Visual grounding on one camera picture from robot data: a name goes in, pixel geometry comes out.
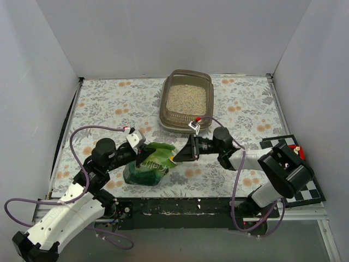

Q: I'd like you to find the green litter bag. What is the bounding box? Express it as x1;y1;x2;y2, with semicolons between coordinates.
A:
123;142;178;186

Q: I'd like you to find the brown plastic litter box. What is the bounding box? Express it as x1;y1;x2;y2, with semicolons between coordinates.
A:
159;69;214;134

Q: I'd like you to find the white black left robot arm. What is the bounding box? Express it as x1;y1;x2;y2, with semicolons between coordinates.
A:
12;137;156;261

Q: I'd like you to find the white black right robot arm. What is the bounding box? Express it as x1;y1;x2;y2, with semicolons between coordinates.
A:
173;127;314;217

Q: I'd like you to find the floral patterned table mat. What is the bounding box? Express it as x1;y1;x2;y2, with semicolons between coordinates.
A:
50;76;285;198

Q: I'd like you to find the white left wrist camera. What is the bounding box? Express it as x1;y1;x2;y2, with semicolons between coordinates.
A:
126;130;146;154

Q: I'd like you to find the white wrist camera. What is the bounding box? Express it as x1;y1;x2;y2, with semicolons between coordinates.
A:
188;117;201;135
126;130;146;154

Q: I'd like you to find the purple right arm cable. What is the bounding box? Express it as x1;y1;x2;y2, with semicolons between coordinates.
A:
200;116;286;237

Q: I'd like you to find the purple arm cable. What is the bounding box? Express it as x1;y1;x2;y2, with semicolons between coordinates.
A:
4;125;135;249
200;116;286;237

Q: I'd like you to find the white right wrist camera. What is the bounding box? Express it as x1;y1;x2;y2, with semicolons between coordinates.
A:
188;117;201;135

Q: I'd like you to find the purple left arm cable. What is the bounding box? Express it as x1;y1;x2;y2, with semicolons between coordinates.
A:
4;125;135;249

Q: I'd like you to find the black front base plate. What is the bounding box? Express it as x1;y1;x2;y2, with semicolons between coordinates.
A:
109;196;273;230

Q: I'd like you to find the red white small bracket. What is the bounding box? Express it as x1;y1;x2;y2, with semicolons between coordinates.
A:
289;145;305;160

